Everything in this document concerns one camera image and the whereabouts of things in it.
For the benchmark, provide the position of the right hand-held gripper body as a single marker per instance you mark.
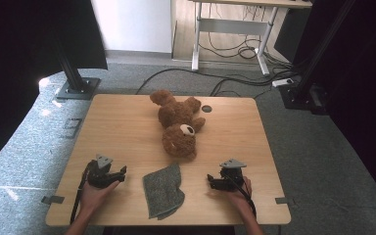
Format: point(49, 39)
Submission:
point(231, 179)

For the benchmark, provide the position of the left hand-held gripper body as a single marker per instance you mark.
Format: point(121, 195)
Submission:
point(98, 176)

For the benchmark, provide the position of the grey terry cloth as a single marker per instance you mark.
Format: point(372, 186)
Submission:
point(163, 192)

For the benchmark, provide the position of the brown teddy bear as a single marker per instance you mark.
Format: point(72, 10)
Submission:
point(176, 114)

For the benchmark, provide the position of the person's right hand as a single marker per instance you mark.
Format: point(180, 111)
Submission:
point(241, 197)

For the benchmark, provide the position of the person's left hand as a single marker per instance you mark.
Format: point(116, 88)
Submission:
point(93, 199)

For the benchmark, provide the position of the round table grommet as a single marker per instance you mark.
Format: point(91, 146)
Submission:
point(206, 109)

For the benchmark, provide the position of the white power strip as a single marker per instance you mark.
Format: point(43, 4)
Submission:
point(282, 82)

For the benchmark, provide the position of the black curtain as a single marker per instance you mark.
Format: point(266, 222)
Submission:
point(372, 98)
point(13, 49)

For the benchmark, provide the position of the slanted black metal stand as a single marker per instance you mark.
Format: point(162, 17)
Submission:
point(323, 49)

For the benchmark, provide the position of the grey table edge bracket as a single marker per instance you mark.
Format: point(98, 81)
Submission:
point(284, 200)
point(53, 199)

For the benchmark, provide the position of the black stand with base plate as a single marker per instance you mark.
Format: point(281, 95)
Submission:
point(78, 88)

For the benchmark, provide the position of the white desk frame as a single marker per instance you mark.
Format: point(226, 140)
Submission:
point(231, 26)

